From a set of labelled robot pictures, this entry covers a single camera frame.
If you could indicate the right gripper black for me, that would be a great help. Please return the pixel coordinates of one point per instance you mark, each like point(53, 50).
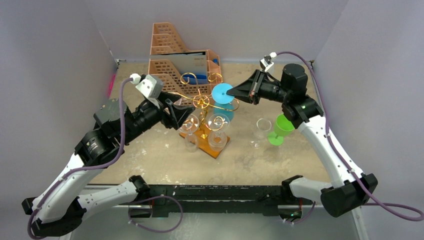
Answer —
point(257, 88)

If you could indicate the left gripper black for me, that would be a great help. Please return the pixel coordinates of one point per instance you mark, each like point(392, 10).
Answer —
point(172, 118)

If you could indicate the tall clear flute glass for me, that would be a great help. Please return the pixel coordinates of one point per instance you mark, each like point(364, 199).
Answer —
point(188, 128)

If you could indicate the blue plastic goblet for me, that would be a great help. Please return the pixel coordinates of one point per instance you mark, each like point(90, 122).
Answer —
point(223, 101)

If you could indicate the small clear goblet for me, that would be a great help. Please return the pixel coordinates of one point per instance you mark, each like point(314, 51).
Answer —
point(261, 130)

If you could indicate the clear wine glass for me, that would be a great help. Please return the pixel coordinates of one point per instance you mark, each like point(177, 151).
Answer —
point(181, 102)
point(218, 124)

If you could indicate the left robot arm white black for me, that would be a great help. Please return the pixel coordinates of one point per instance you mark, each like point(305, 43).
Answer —
point(61, 208)

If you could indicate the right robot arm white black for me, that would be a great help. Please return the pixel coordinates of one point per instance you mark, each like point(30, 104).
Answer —
point(344, 191)

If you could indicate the clear wine glass hanging front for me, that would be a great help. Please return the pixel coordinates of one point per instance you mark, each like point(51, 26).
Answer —
point(218, 124)

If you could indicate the pink plastic file organizer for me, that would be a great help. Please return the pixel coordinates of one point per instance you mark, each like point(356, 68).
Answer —
point(166, 40)

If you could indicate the blue folder in organizer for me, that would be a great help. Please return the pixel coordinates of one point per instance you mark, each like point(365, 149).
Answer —
point(197, 79)

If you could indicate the grey white document folder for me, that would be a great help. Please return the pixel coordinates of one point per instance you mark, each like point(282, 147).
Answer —
point(193, 62)

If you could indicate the green plastic goblet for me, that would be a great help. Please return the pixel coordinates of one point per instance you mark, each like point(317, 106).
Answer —
point(282, 128)

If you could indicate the gold wire wine glass rack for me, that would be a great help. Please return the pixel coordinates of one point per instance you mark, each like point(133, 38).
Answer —
point(202, 100)

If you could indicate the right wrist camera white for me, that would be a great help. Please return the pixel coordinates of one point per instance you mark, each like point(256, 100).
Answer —
point(267, 63)

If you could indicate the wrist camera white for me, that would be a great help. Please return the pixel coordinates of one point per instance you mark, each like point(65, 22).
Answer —
point(267, 63)
point(148, 85)

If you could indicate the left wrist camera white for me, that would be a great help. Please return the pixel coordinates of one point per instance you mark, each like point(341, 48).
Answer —
point(148, 85)

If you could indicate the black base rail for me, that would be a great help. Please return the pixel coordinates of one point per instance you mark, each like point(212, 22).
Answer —
point(160, 200)

